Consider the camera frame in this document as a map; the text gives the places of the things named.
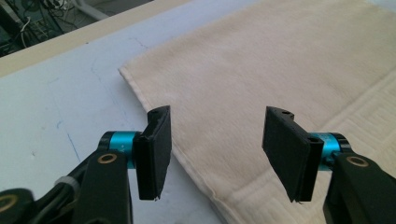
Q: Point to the white desk leg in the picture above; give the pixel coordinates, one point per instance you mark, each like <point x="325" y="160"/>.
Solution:
<point x="90" y="11"/>

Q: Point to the cream terry towel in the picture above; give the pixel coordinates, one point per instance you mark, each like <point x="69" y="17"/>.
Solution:
<point x="249" y="62"/>

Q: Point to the white grid mat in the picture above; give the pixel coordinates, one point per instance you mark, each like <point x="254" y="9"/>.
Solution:
<point x="62" y="102"/>

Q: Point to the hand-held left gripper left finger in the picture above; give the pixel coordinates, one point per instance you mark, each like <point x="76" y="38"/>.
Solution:
<point x="154" y="161"/>

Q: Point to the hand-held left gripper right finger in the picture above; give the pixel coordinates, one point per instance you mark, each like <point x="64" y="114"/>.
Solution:
<point x="289" y="155"/>

